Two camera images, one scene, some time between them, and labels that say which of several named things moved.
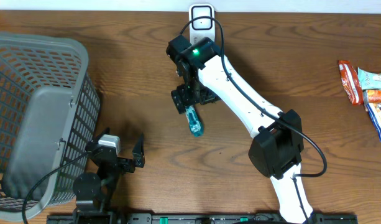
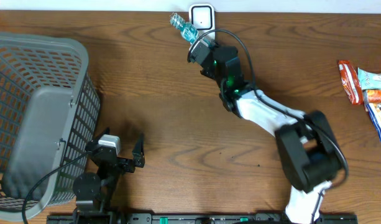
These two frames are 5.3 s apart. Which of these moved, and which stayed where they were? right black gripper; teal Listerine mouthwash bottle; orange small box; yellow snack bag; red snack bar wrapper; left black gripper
Moved: right black gripper; teal Listerine mouthwash bottle
Stayed: red snack bar wrapper; left black gripper; yellow snack bag; orange small box
